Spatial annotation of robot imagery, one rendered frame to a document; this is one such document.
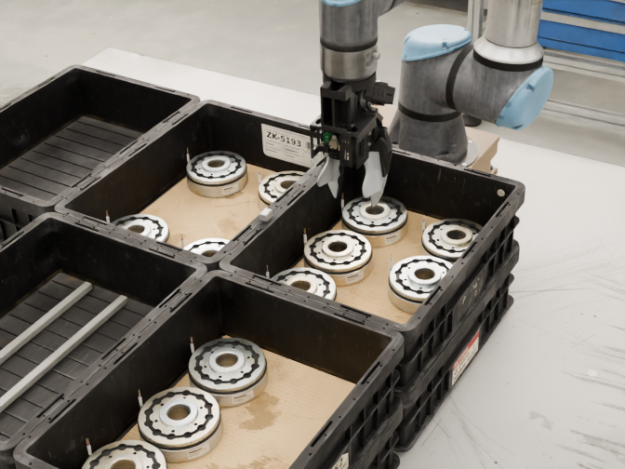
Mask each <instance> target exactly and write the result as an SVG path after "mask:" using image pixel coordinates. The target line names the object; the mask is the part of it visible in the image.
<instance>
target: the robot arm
mask: <svg viewBox="0 0 625 469"><path fill-rule="evenodd" d="M405 1H407V0H318V3H319V31H320V40H319V45H320V69H321V71H322V78H323V84H322V85H321V86H320V102H321V113H320V114H319V115H318V116H317V117H316V118H315V119H314V120H313V121H312V122H311V123H310V140H311V158H312V159H313V158H314V157H315V156H316V155H317V154H318V153H319V152H323V155H324V156H325V157H326V158H325V166H324V168H323V170H322V171H321V173H320V175H319V177H318V181H317V185H318V186H319V187H321V186H323V185H325V184H327V183H328V186H329V188H330V191H331V193H332V194H333V196H334V197H335V198H338V197H339V193H340V190H341V187H342V185H343V179H342V174H343V172H344V169H345V168H344V166H345V167H350V168H352V166H353V165H354V164H355V163H356V168H357V169H358V168H359V167H360V166H362V165H363V164H364V165H365V167H366V176H365V180H364V183H363V188H362V190H363V196H364V198H367V197H369V196H370V201H371V207H372V208H374V207H375V206H376V204H377V203H378V201H379V200H380V198H381V196H382V193H383V190H384V187H385V183H386V180H387V176H388V172H389V169H390V164H391V160H392V148H396V149H400V150H404V151H408V152H410V153H414V154H421V155H424V156H428V157H431V158H435V159H438V160H442V161H446V162H449V163H452V164H456V163H457V162H459V161H461V160H462V159H463V158H464V157H465V156H466V154H467V150H468V138H467V134H466V129H465V126H464V122H463V117H462V113H464V114H468V115H471V116H473V117H476V118H479V119H482V120H485V121H487V122H490V123H493V124H495V125H496V126H497V127H506V128H510V129H513V130H521V129H524V128H526V127H528V126H529V125H530V124H532V122H533V121H534V120H535V119H536V118H537V117H538V115H539V113H540V112H541V110H542V109H543V107H544V105H545V103H546V101H547V99H548V98H549V95H550V93H551V90H552V83H553V72H552V69H550V68H549V67H548V66H545V65H544V66H543V65H542V62H543V57H544V49H543V47H542V46H541V45H540V44H539V42H538V41H537V38H538V32H539V21H540V15H541V10H542V4H543V0H489V3H488V11H487V17H486V25H485V35H483V36H482V37H480V38H479V39H478V40H476V41H475V43H474V45H473V44H471V41H472V37H471V33H470V32H469V31H468V30H467V29H465V28H463V27H460V26H456V25H447V24H438V25H429V26H424V27H420V28H418V29H416V30H414V31H412V32H410V33H409V34H408V35H407V36H406V38H405V40H404V44H403V52H402V55H401V60H402V61H401V72H400V84H399V96H398V107H397V110H396V113H395V115H394V117H393V119H392V122H391V124H390V126H389V128H387V127H384V126H383V125H382V120H383V116H382V115H381V114H380V113H379V108H375V107H372V106H371V105H373V106H379V105H380V106H384V104H391V105H392V104H393V98H394V93H395V87H390V86H388V83H384V82H382V81H380V80H377V68H378V59H379V58H380V53H379V52H378V19H379V17H380V16H382V15H383V14H385V13H387V12H389V11H390V10H392V9H394V8H395V7H398V6H399V5H401V4H403V3H404V2H405ZM320 129H321V130H322V132H321V144H320ZM315 130H316V134H317V145H316V146H315V147H314V148H313V133H314V131H315Z"/></svg>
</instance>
